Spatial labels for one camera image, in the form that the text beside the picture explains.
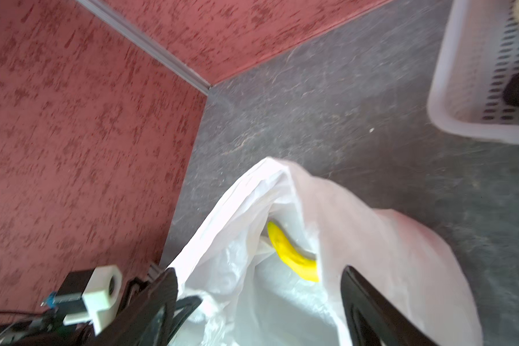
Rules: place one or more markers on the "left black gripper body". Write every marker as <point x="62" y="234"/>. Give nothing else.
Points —
<point x="45" y="328"/>

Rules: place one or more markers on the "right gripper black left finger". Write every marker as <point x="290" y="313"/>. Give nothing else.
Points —
<point x="148" y="319"/>

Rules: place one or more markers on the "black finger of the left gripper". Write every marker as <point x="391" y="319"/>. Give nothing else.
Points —
<point x="183" y="309"/>

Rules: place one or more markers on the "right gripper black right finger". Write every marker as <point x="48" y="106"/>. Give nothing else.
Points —
<point x="371" y="318"/>

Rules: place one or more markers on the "yellow banana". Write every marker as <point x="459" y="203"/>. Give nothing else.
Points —
<point x="304" y="267"/>

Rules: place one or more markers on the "white plastic bag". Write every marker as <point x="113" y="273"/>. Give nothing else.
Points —
<point x="250" y="297"/>

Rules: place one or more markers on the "white perforated plastic basket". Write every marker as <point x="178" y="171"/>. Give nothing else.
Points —
<point x="479" y="56"/>

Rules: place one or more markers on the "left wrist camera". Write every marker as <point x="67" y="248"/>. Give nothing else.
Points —
<point x="88" y="296"/>

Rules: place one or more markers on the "left aluminium corner post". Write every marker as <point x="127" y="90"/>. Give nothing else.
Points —
<point x="121" y="25"/>

